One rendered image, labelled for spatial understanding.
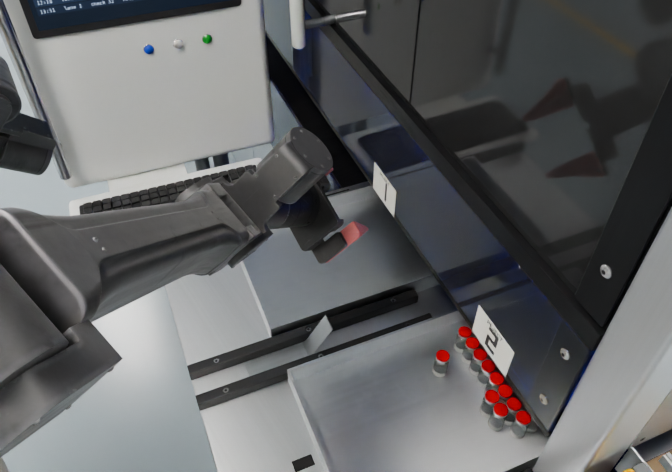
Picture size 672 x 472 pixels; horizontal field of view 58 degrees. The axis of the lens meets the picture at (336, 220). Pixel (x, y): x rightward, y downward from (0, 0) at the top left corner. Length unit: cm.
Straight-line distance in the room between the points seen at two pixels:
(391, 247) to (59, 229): 90
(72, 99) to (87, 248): 108
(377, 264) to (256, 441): 39
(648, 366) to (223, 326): 67
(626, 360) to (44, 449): 173
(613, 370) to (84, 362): 54
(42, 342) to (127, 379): 188
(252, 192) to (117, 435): 149
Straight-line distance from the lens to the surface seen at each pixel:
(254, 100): 144
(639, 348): 65
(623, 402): 70
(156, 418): 202
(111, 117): 141
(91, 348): 28
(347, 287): 109
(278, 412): 96
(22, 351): 24
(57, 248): 30
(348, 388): 98
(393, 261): 113
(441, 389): 99
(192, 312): 109
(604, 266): 64
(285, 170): 60
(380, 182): 107
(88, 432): 206
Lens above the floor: 173
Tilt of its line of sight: 44 degrees down
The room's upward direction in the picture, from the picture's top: straight up
